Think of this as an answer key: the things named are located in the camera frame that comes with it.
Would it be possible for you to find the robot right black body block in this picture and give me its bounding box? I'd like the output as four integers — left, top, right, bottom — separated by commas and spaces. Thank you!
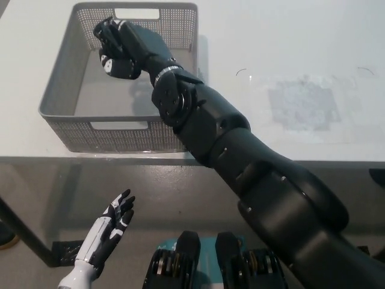
216, 231, 285, 289

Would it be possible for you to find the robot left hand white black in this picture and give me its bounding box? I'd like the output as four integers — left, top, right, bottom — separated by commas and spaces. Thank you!
74, 188, 136, 269

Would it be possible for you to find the grey perforated plastic basket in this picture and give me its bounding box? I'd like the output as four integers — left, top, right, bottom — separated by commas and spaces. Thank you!
38, 2, 200, 154

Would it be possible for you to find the robot left black body block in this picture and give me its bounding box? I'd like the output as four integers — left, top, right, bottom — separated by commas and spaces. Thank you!
143, 230, 202, 289

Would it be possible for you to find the dark object at table edge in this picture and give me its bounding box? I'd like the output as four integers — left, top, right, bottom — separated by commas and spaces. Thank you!
368, 168, 385, 191

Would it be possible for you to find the robot black body block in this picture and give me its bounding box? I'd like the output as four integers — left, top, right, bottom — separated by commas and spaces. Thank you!
216, 231, 285, 289
143, 230, 202, 289

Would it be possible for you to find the black table leg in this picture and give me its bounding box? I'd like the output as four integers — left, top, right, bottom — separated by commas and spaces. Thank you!
0, 194, 60, 268

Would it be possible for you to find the teal robot body top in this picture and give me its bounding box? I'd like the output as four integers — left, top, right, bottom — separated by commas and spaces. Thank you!
156, 235, 245, 289

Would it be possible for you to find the robot right hand black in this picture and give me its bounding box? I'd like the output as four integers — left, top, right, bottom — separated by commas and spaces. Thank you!
93, 17, 179, 81

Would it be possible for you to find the dark shoe with tan sole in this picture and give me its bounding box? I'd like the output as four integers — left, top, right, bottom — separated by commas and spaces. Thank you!
0, 220, 19, 249

